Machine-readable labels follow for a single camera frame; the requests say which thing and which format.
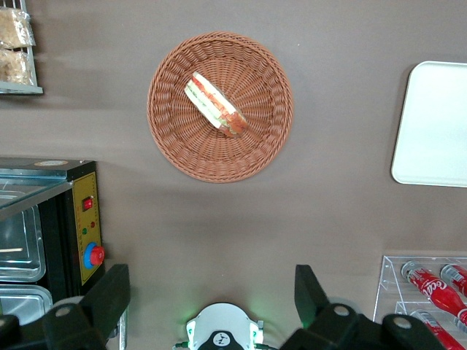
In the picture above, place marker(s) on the black food warmer appliance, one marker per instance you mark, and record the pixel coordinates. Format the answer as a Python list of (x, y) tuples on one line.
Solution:
[(85, 226)]

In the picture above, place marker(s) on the round brown wicker basket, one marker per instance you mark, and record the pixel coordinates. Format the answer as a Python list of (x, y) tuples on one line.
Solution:
[(182, 146)]

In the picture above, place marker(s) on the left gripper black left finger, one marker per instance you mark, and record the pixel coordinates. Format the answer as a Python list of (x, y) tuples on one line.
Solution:
[(106, 291)]

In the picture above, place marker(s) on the cream plastic tray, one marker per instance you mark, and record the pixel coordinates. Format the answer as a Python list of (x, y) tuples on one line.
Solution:
[(434, 124)]

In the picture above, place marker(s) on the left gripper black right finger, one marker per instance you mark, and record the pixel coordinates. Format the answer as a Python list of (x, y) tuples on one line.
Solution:
[(313, 299)]

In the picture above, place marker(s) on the snack tray at right edge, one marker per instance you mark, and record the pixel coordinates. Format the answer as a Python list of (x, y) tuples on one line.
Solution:
[(34, 69)]

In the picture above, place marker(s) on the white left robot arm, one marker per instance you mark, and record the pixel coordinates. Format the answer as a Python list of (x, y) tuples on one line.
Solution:
[(222, 321)]

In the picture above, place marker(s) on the red cola bottle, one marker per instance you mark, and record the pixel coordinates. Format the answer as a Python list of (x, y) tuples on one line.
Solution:
[(438, 330), (434, 289), (456, 277)]

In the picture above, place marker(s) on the triangle sandwich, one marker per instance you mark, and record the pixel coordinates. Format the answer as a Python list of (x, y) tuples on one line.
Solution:
[(215, 105)]

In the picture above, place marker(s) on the clear bag of crackers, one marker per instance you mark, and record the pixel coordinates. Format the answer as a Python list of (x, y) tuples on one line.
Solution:
[(16, 29), (14, 67)]

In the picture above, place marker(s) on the clear acrylic bottle rack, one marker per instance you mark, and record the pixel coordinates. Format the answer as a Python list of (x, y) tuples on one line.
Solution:
[(386, 291)]

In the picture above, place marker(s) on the steel food pan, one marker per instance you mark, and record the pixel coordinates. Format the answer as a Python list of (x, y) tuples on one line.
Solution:
[(25, 302), (22, 240)]

